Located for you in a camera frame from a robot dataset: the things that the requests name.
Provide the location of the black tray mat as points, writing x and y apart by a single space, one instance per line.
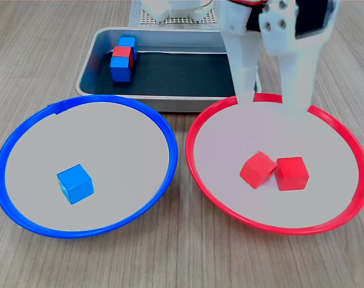
176 75

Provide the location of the pale perforated base plate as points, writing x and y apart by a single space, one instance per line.
209 18

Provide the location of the blue-rimmed white plate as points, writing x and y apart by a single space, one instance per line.
95 135

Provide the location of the red-rimmed white plate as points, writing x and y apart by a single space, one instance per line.
230 135

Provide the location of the red wooden cube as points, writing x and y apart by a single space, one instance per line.
291 174
257 171
122 51

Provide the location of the steel tray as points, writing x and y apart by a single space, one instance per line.
170 39

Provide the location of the blue wooden cube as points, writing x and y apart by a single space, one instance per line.
77 183
127 41
120 70

